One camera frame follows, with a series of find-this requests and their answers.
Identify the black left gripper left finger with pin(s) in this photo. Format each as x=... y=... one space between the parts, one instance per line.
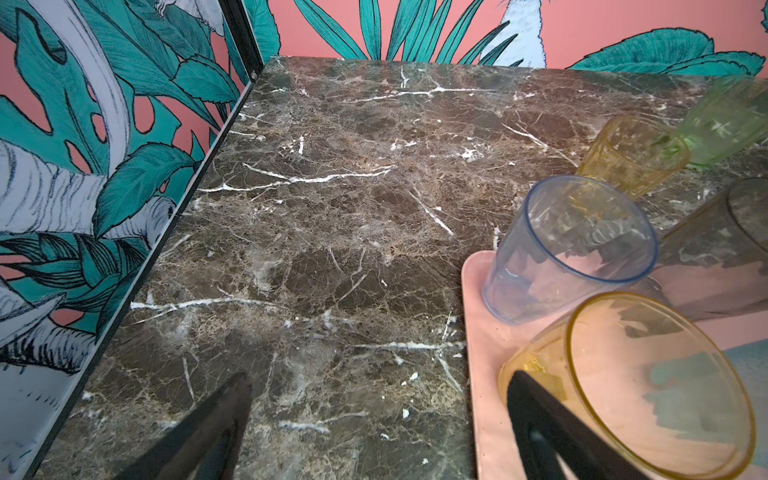
x=206 y=443

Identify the black left corner post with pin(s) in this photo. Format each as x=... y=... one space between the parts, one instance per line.
x=236 y=18

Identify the tall yellow glass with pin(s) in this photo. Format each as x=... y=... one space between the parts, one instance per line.
x=597 y=361

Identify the clear blue tall glass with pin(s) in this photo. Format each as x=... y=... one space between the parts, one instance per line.
x=572 y=238

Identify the dark smoky glass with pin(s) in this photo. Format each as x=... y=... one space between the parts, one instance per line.
x=713 y=264

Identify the green right glass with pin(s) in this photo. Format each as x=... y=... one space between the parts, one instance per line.
x=731 y=116

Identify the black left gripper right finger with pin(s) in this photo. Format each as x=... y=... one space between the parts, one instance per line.
x=548 y=435

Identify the pink tray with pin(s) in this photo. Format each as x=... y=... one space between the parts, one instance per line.
x=491 y=343

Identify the short yellow glass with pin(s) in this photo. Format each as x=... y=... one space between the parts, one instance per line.
x=634 y=155

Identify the frosted teal glass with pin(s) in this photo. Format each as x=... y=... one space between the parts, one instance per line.
x=697 y=402

